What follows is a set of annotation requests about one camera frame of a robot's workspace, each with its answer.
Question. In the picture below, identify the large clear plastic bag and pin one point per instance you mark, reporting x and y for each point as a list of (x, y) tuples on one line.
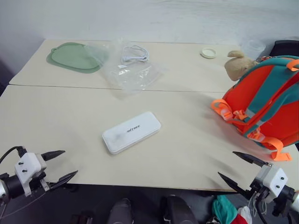
[(133, 75)]

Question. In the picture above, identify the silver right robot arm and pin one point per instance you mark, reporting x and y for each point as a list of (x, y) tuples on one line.
[(290, 198)]

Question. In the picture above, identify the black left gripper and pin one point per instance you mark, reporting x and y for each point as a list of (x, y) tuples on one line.
[(44, 182)]

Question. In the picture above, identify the green silicone mat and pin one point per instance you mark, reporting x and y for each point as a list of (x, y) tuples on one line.
[(67, 58)]

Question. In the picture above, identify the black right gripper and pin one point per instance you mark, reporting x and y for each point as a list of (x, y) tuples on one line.
[(258, 189)]

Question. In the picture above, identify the black rounded shape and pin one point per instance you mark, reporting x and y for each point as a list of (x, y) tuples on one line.
[(178, 210)]

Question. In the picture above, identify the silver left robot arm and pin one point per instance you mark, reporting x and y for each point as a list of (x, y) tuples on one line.
[(12, 186)]

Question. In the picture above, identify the orange and teal backpack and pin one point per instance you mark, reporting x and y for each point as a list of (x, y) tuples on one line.
[(264, 93)]

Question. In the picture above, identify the round white lid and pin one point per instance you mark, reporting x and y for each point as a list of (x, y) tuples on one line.
[(208, 52)]

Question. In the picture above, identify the grey rounded shape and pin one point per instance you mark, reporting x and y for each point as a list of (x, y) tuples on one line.
[(121, 211)]

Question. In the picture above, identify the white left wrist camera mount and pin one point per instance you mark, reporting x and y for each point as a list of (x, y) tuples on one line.
[(28, 166)]

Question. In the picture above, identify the clear plastic cup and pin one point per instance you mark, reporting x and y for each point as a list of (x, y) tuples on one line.
[(253, 47)]

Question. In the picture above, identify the black chair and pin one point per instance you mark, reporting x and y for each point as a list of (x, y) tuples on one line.
[(283, 47)]

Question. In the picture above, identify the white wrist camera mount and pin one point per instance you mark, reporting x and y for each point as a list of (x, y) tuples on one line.
[(28, 166), (276, 180)]

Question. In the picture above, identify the beige plush toy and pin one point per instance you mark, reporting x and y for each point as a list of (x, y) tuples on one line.
[(237, 66)]

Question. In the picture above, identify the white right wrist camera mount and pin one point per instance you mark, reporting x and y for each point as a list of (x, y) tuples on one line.
[(276, 180)]

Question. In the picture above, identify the white rectangular plastic case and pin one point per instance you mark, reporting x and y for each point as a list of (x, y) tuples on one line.
[(130, 133)]

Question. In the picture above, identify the teal red white cloth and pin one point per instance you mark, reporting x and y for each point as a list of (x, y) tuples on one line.
[(224, 208)]

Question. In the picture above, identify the small clear plastic bag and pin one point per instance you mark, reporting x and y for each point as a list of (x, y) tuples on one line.
[(98, 54)]

